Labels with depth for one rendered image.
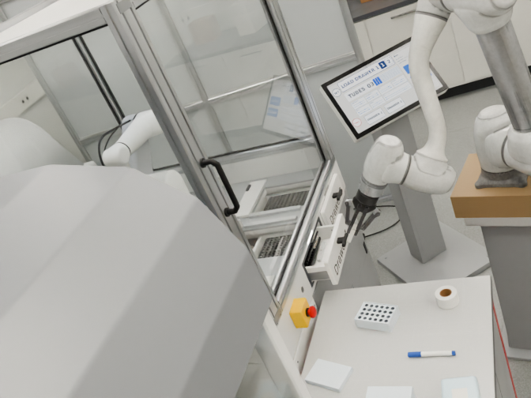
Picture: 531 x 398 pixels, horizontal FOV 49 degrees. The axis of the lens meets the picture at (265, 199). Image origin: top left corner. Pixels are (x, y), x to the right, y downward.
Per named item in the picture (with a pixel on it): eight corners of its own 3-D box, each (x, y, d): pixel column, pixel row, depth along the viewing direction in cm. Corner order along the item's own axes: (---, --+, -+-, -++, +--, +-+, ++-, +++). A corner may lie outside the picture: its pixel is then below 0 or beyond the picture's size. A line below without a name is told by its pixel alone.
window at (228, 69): (325, 160, 252) (239, -66, 208) (273, 300, 185) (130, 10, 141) (324, 160, 252) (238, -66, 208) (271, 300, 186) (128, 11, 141)
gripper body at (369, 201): (382, 188, 201) (374, 208, 207) (359, 180, 202) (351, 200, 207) (380, 200, 195) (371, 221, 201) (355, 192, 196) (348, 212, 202)
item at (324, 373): (353, 370, 180) (352, 366, 179) (340, 392, 175) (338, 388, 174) (319, 362, 188) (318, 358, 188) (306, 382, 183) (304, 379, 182)
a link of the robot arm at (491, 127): (502, 145, 224) (493, 94, 214) (540, 158, 209) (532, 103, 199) (469, 165, 221) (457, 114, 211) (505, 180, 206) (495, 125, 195)
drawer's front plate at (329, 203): (344, 193, 258) (337, 172, 253) (333, 234, 235) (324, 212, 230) (340, 193, 259) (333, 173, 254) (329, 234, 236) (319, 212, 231)
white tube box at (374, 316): (401, 313, 193) (397, 305, 191) (391, 332, 187) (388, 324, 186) (367, 309, 200) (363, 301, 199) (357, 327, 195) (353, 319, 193)
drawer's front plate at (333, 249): (350, 234, 230) (342, 212, 225) (337, 285, 207) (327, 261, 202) (346, 235, 231) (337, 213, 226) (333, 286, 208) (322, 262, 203)
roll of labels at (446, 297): (460, 293, 190) (457, 284, 188) (459, 309, 185) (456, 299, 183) (438, 294, 193) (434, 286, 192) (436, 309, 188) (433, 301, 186)
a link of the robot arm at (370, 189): (364, 165, 199) (359, 179, 202) (360, 180, 192) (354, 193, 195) (389, 174, 198) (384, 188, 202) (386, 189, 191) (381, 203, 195)
